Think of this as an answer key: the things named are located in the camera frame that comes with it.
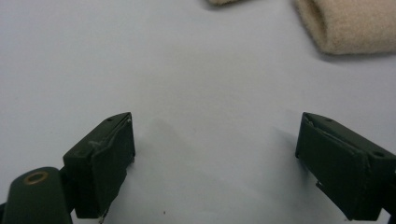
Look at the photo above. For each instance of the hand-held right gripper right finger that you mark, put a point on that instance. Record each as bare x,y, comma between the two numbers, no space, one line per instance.
339,168

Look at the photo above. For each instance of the beige knitted glove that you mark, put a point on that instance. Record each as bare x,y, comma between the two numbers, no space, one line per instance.
222,1
351,25

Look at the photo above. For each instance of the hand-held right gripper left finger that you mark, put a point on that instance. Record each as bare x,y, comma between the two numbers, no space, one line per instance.
102,161

